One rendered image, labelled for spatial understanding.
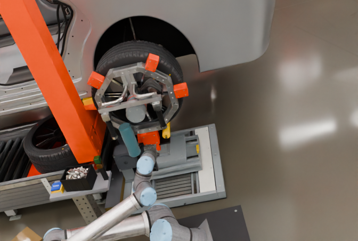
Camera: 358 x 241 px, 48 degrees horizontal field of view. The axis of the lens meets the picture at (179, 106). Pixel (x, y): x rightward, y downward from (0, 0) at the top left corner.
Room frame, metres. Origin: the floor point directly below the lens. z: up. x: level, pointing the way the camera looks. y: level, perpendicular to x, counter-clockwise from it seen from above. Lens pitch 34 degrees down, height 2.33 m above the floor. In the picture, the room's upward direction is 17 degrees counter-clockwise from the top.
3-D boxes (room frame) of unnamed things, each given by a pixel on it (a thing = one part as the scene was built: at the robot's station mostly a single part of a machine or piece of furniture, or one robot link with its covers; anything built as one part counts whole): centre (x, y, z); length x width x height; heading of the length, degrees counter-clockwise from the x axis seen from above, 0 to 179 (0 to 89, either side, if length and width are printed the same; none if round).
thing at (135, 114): (2.35, 0.28, 0.85); 0.21 x 0.14 x 0.14; 172
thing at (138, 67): (2.42, 0.27, 0.85); 0.54 x 0.07 x 0.54; 82
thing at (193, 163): (2.58, 0.19, 0.13); 0.50 x 0.36 x 0.10; 82
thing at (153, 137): (2.46, 0.26, 0.48); 0.16 x 0.12 x 0.17; 172
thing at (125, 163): (2.66, 0.49, 0.26); 0.42 x 0.18 x 0.35; 172
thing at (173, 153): (2.59, 0.24, 0.32); 0.40 x 0.30 x 0.28; 82
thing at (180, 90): (2.38, -0.05, 0.85); 0.09 x 0.08 x 0.07; 82
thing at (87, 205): (2.21, 0.86, 0.21); 0.10 x 0.10 x 0.42; 82
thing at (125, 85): (2.31, 0.38, 1.03); 0.19 x 0.18 x 0.11; 172
